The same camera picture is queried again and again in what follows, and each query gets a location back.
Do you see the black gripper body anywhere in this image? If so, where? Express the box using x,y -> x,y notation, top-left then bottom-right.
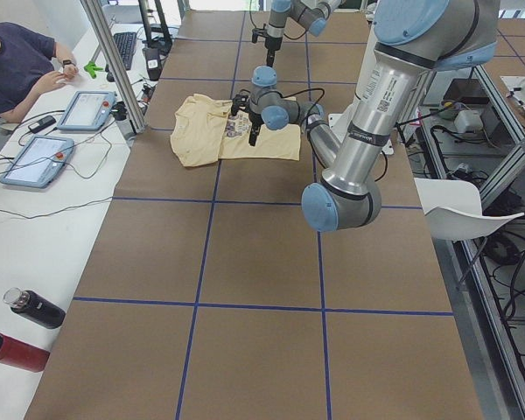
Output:
251,26 -> 283,66
229,91 -> 263,147

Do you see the cream long-sleeve graphic shirt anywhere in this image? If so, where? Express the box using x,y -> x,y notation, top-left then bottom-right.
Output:
170,94 -> 301,167

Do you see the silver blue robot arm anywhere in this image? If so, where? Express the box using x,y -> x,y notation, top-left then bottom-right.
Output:
251,0 -> 345,67
231,0 -> 500,232

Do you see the black keyboard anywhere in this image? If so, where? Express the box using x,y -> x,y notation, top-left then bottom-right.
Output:
113,31 -> 137,70

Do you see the far teach pendant tablet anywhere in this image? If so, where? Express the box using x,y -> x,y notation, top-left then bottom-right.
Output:
56,91 -> 116,131

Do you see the teach pendant tablet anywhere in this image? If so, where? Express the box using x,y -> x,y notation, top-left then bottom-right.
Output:
0,135 -> 75,189
56,91 -> 116,131

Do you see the green clamp tool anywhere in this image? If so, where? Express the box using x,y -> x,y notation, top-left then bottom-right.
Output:
84,61 -> 104,79

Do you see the brown paper table cover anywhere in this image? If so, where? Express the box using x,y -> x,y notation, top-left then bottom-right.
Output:
26,11 -> 482,419

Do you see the near teach pendant tablet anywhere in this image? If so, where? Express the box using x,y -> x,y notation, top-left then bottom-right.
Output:
0,135 -> 75,189

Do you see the seated person in navy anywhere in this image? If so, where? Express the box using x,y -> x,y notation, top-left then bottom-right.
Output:
0,22 -> 79,123

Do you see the white plastic chair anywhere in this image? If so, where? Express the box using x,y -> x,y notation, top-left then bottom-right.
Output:
414,178 -> 524,241

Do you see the black drink bottle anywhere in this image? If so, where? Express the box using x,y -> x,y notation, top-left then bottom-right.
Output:
3,288 -> 66,329

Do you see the red drink bottle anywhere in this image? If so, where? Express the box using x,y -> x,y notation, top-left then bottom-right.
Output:
0,333 -> 50,373

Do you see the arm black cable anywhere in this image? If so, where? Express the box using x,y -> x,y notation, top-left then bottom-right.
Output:
275,87 -> 327,115

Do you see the aluminium frame post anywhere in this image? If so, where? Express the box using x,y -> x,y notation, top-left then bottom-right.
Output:
80,0 -> 146,137

